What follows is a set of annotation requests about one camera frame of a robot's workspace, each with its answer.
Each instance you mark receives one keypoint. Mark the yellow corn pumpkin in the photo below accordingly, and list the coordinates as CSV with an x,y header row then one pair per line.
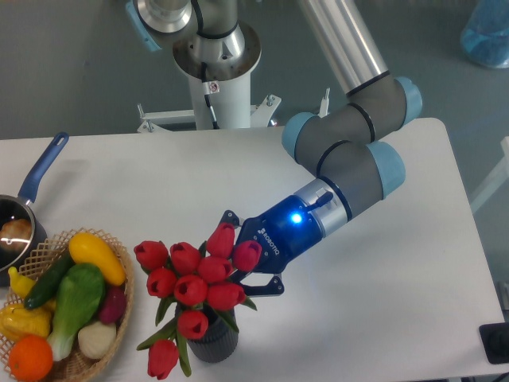
x,y
17,322

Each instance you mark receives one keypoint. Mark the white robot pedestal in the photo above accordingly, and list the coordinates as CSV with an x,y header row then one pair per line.
x,y
215,105

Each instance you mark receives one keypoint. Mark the yellow banana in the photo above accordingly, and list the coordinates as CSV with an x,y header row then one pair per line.
x,y
21,285

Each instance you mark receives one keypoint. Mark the woven wicker basket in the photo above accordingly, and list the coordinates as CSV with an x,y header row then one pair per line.
x,y
76,367

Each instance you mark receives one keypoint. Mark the yellow squash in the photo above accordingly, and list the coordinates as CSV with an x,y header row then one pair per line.
x,y
85,247

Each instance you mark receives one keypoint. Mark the white garlic bulb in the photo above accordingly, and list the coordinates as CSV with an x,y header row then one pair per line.
x,y
95,339

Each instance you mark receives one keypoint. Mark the blue translucent container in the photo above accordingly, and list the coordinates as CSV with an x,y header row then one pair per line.
x,y
484,39

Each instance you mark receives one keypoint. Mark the orange fruit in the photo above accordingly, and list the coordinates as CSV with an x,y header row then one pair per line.
x,y
30,359

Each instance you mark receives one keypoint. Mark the red tulip bouquet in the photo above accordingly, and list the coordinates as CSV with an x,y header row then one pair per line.
x,y
188,279

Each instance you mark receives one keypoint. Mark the black device at edge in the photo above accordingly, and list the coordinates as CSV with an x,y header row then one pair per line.
x,y
495,342

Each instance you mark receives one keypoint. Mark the dark green cucumber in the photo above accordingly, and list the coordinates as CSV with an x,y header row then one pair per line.
x,y
47,285

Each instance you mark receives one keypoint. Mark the purple red radish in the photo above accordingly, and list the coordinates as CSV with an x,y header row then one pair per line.
x,y
113,307

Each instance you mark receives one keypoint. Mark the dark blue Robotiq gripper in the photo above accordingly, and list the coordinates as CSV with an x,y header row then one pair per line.
x,y
284,232

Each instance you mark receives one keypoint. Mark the green bok choy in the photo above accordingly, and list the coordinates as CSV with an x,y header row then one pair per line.
x,y
78,297

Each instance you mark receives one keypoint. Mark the dark grey ribbed vase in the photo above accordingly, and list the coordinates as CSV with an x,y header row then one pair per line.
x,y
219,341

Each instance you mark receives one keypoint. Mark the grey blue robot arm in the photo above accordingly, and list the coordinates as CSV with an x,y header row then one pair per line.
x,y
352,167

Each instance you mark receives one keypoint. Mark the blue handled saucepan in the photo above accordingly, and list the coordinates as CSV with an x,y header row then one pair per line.
x,y
19,207

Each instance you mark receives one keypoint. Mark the white frame at right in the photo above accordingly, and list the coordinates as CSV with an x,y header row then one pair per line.
x,y
492,182

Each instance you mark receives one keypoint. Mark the brown bread roll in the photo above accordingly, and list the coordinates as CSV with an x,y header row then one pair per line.
x,y
16,235

